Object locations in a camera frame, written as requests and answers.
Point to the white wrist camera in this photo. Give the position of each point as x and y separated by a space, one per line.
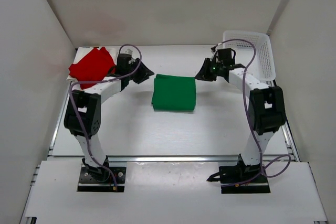
129 52
215 48

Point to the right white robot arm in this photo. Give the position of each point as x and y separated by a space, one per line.
264 105

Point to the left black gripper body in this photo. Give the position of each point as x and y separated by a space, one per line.
139 71

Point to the red t shirt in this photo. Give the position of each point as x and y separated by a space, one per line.
92 67

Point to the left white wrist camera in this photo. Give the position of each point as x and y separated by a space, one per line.
129 52

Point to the white plastic basket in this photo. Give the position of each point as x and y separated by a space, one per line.
255 47

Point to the green t shirt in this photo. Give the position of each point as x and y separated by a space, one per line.
174 93

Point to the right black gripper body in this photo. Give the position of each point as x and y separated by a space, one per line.
209 69

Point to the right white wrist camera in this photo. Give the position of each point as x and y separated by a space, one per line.
215 48

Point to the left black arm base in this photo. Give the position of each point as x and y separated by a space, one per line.
97 179

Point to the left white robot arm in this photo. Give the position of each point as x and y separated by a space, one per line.
97 83

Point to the white t shirt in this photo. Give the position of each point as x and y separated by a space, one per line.
83 51

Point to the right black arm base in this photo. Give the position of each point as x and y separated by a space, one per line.
241 179

